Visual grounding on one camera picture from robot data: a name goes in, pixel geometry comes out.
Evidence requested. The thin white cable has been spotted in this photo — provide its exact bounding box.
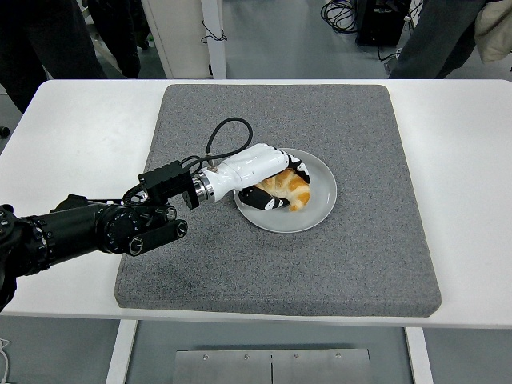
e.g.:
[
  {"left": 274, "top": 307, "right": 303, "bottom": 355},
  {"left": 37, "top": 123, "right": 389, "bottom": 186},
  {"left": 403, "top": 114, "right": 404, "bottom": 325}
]
[{"left": 0, "top": 338, "right": 11, "bottom": 380}]

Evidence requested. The black cable on post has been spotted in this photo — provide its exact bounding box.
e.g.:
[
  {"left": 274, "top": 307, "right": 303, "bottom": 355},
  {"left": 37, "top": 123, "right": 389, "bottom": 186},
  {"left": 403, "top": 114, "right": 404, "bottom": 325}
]
[{"left": 201, "top": 18, "right": 229, "bottom": 44}]

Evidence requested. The black equipment box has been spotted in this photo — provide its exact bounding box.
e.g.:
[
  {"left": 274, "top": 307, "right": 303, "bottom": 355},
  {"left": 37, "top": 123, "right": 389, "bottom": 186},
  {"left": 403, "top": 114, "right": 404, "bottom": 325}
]
[{"left": 357, "top": 0, "right": 413, "bottom": 47}]

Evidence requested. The white chair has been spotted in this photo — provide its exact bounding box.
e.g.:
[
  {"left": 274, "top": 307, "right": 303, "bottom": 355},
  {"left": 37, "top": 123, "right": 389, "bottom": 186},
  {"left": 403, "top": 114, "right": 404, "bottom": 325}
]
[{"left": 82, "top": 3, "right": 119, "bottom": 65}]

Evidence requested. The white table leg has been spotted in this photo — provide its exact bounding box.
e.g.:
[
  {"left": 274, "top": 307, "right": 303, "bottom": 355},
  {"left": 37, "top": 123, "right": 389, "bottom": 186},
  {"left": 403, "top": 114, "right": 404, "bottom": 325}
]
[
  {"left": 404, "top": 327, "right": 435, "bottom": 384},
  {"left": 105, "top": 319, "right": 138, "bottom": 384}
]

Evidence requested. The beige fabric bundle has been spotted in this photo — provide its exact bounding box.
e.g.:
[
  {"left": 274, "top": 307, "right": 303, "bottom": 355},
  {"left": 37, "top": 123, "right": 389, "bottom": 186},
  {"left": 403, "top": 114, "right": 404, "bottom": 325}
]
[{"left": 475, "top": 0, "right": 512, "bottom": 63}]

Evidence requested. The person in dark grey trousers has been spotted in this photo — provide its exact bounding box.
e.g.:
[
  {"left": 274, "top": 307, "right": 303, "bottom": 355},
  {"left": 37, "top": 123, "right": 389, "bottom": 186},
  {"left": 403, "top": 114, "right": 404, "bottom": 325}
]
[{"left": 388, "top": 0, "right": 487, "bottom": 80}]

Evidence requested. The white upright post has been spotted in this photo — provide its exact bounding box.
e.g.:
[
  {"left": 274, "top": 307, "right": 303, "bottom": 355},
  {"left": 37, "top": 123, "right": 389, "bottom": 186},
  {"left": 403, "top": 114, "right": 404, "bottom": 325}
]
[{"left": 201, "top": 0, "right": 227, "bottom": 79}]

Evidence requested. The black coiled cable bundle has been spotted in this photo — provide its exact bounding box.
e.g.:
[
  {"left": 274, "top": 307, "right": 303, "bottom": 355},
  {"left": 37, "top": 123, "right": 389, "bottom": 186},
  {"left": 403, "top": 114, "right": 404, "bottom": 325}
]
[{"left": 319, "top": 0, "right": 361, "bottom": 35}]

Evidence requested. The golden croissant bread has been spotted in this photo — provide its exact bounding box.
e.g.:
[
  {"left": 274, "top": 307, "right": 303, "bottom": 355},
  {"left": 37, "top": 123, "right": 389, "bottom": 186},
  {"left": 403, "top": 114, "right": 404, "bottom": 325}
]
[{"left": 255, "top": 167, "right": 312, "bottom": 212}]

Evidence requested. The black floor cable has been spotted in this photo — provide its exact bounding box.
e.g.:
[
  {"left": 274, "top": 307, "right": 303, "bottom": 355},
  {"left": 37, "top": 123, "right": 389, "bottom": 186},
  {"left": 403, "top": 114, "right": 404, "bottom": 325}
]
[{"left": 375, "top": 38, "right": 403, "bottom": 63}]

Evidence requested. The person in black clothing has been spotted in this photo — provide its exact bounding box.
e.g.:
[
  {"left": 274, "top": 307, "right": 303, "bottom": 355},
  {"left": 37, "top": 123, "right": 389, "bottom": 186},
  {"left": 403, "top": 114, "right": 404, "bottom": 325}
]
[{"left": 0, "top": 0, "right": 107, "bottom": 115}]

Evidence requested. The white cabinet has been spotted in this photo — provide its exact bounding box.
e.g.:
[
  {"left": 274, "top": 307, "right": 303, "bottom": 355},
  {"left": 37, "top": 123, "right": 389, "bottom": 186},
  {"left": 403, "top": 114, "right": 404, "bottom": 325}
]
[{"left": 142, "top": 0, "right": 211, "bottom": 79}]

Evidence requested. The round grey plate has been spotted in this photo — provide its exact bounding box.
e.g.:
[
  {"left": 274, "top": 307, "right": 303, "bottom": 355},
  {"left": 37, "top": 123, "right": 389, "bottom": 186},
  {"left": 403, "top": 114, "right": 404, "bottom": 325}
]
[{"left": 233, "top": 148, "right": 338, "bottom": 234}]

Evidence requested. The grey speckled foam mat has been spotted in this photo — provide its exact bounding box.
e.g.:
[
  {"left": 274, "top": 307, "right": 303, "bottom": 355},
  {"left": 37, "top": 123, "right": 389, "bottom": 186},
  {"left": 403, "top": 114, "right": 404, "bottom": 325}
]
[{"left": 114, "top": 83, "right": 443, "bottom": 319}]

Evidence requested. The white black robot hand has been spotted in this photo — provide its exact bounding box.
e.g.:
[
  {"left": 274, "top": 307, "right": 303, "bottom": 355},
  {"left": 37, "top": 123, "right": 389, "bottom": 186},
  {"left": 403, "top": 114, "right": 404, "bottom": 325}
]
[{"left": 201, "top": 142, "right": 313, "bottom": 212}]

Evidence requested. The person in dark patterned trousers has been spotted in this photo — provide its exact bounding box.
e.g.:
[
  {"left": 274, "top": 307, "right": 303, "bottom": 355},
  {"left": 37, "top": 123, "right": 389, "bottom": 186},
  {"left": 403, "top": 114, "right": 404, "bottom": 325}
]
[{"left": 86, "top": 0, "right": 152, "bottom": 79}]

